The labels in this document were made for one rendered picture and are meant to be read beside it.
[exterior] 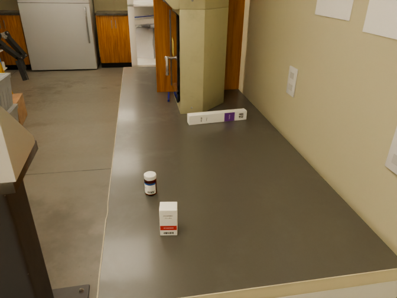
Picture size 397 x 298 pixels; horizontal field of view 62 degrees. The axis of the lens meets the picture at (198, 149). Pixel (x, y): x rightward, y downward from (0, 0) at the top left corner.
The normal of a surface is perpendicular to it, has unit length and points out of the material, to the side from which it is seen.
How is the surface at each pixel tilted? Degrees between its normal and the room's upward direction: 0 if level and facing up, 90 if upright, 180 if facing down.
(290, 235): 0
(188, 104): 90
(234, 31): 90
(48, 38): 90
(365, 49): 90
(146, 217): 0
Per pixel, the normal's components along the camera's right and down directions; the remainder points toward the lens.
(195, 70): 0.17, 0.45
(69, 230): 0.02, -0.89
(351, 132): -0.98, 0.07
